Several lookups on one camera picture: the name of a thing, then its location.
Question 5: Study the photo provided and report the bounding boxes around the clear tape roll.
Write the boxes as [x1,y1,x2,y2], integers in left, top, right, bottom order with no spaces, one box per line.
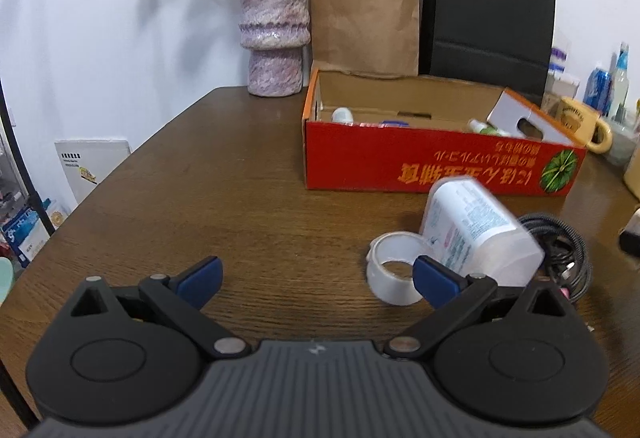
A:
[366,231,428,307]

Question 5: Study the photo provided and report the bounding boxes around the translucent white plastic container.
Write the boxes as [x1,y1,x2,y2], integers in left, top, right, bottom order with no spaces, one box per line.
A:
[420,177,544,287]

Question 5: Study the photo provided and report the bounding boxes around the black braided cable bundle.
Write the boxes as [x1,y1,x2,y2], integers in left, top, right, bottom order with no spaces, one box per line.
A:
[516,211,594,305]

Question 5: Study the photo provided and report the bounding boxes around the green spray bottle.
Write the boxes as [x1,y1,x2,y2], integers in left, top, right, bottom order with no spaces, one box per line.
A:
[468,119,512,138]

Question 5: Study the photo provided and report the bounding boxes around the blue plastic cap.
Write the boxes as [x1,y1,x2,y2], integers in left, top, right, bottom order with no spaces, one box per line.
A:
[380,120,409,127]

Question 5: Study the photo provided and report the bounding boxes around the white tube bottle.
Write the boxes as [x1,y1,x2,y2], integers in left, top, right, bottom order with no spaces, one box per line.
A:
[331,107,354,125]

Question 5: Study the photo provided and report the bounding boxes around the white yellow power adapter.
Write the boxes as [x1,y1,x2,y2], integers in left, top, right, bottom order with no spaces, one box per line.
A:
[625,207,640,236]

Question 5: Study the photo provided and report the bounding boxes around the yellow thermos jug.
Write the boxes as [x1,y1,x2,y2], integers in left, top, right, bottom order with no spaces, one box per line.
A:
[623,149,640,199]

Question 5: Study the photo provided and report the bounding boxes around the yellow ceramic mug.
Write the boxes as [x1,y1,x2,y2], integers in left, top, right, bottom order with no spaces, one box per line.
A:
[556,96,613,154]

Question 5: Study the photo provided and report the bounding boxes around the blue soda can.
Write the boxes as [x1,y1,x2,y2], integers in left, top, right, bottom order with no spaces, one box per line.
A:
[582,63,612,117]

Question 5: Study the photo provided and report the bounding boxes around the clear soda bottle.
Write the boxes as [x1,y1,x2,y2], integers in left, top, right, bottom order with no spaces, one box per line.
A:
[606,42,629,124]

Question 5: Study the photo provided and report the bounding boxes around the white box on floor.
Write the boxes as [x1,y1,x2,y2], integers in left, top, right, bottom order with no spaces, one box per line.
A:
[54,139,131,204]

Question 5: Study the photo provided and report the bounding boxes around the clear food storage container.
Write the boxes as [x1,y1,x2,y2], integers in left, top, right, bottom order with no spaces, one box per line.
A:
[541,70,580,115]

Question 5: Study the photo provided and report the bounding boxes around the red cardboard pumpkin box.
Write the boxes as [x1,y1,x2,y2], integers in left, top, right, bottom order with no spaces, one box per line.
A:
[302,69,586,196]

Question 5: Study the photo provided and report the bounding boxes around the black tripod stand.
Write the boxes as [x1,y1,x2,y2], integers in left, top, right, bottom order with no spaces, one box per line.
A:
[0,86,55,236]

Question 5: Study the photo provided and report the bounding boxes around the purple white small jar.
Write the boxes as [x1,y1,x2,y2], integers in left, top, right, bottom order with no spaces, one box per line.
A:
[549,46,567,72]

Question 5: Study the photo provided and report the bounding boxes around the black paper bag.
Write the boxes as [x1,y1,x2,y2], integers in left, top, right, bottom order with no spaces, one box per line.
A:
[419,0,555,105]

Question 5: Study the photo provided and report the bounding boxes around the purple white ceramic vase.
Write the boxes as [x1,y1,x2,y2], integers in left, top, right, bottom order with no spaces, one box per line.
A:
[239,0,310,98]

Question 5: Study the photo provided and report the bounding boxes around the brown paper bag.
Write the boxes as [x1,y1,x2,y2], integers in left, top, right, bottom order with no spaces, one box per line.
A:
[310,0,420,78]

